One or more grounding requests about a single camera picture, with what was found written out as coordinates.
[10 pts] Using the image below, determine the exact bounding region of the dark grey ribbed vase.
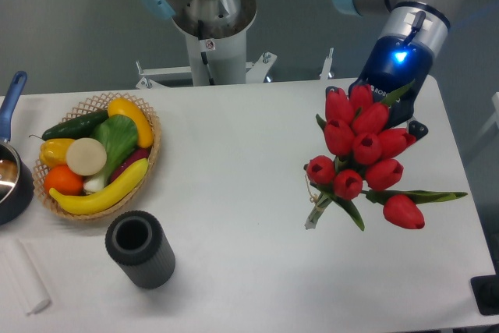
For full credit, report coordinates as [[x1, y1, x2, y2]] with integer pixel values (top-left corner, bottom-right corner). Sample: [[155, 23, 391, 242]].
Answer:
[[104, 211, 175, 289]]

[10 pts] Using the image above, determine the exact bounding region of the yellow bell pepper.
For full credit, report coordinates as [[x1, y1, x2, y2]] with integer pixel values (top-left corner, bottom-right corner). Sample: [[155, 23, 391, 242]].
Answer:
[[39, 138, 75, 168]]

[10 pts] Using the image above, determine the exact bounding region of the purple eggplant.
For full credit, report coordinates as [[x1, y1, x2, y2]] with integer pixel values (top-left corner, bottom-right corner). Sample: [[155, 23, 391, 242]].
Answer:
[[109, 148, 150, 182]]

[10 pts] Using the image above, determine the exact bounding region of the green cucumber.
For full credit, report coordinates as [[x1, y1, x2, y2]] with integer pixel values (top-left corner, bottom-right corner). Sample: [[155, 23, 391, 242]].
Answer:
[[30, 110, 108, 141]]

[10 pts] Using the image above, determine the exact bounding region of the white furniture frame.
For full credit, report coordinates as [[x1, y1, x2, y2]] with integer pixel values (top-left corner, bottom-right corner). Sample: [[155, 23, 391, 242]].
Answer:
[[462, 92, 498, 165]]

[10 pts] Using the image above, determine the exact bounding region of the black device at edge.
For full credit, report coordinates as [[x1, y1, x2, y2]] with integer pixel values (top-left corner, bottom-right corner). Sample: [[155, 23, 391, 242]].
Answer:
[[470, 275, 498, 316]]

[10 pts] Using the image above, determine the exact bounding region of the blue handled saucepan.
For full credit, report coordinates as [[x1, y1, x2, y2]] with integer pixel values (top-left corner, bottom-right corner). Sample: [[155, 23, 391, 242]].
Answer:
[[1, 71, 34, 225]]

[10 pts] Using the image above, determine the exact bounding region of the orange fruit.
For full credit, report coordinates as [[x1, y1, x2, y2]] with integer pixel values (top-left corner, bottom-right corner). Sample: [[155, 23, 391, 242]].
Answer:
[[44, 165, 83, 196]]

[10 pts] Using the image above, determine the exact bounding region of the yellow squash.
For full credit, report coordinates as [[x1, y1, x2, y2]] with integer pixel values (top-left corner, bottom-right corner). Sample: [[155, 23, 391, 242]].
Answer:
[[108, 97, 154, 148]]

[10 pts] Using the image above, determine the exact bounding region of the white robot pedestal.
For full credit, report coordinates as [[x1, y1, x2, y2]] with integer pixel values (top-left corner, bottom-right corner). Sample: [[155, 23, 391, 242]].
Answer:
[[136, 0, 277, 88]]

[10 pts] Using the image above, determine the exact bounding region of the red tulip bouquet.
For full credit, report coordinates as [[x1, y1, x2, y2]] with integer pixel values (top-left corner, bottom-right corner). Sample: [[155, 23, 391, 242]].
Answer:
[[304, 83, 466, 230]]

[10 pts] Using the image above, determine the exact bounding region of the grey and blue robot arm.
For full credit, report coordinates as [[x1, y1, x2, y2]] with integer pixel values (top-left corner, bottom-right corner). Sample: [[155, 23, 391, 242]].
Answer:
[[140, 0, 463, 138]]

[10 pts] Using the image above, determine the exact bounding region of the beige round disc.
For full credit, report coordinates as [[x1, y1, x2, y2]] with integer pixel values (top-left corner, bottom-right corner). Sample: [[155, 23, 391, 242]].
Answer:
[[65, 138, 107, 176]]

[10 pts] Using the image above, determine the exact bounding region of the green bok choy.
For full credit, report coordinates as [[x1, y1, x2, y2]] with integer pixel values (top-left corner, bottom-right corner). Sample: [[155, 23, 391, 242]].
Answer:
[[83, 115, 138, 195]]

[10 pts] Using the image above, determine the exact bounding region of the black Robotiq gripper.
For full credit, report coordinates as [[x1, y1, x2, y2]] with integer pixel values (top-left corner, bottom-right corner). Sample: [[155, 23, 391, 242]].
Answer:
[[325, 36, 434, 141]]

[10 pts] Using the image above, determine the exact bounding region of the white folded cloth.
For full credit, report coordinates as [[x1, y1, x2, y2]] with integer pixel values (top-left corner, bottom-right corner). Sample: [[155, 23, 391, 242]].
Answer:
[[3, 239, 51, 316]]

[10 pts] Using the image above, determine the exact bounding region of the yellow banana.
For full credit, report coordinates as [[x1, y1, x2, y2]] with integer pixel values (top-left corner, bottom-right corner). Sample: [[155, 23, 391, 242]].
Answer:
[[49, 158, 149, 216]]

